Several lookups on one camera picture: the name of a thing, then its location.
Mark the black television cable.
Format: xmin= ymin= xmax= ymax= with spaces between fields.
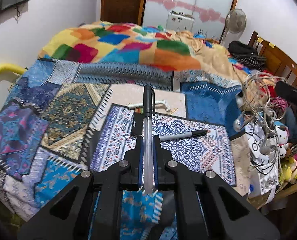
xmin=13 ymin=4 xmax=22 ymax=22

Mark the white cat plush toy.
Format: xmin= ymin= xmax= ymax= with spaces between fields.
xmin=273 ymin=125 xmax=289 ymax=151

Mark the white box with round print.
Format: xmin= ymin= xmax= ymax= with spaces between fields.
xmin=245 ymin=125 xmax=280 ymax=196

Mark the group of pink heart stickers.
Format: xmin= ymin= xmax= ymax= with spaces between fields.
xmin=147 ymin=0 xmax=226 ymax=24

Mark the yellow plush toy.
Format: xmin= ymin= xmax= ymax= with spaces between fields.
xmin=280 ymin=152 xmax=297 ymax=183

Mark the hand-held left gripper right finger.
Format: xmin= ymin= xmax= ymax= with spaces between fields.
xmin=152 ymin=135 xmax=281 ymax=240

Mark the colourful patch fleece blanket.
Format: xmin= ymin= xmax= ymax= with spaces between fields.
xmin=38 ymin=21 xmax=249 ymax=88

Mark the clear pen with black cap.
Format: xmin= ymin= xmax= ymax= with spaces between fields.
xmin=141 ymin=85 xmax=155 ymax=196

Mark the standing electric fan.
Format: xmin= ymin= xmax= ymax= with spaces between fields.
xmin=218 ymin=9 xmax=247 ymax=48

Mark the brown wooden door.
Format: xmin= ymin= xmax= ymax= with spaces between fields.
xmin=101 ymin=0 xmax=149 ymax=27

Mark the black bag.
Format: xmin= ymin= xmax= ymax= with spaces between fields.
xmin=228 ymin=41 xmax=258 ymax=56

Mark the grey marker pen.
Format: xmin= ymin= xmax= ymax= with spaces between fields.
xmin=159 ymin=129 xmax=208 ymax=142

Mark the blue patchwork bedsheet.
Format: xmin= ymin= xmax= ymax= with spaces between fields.
xmin=0 ymin=59 xmax=244 ymax=240

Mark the black flat rectangular object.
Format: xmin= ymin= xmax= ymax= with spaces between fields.
xmin=131 ymin=114 xmax=145 ymax=137

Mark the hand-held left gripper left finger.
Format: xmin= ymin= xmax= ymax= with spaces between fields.
xmin=18 ymin=135 xmax=142 ymax=240

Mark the black white striped cloth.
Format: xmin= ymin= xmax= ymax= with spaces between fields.
xmin=235 ymin=54 xmax=267 ymax=71

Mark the white hard case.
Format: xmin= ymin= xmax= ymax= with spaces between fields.
xmin=166 ymin=10 xmax=195 ymax=32

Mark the tangle of white cables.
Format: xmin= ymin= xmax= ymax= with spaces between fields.
xmin=235 ymin=71 xmax=287 ymax=176

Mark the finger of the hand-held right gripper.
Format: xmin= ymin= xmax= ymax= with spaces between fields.
xmin=275 ymin=81 xmax=297 ymax=105

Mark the wooden bed headboard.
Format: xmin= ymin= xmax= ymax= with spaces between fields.
xmin=248 ymin=31 xmax=297 ymax=93

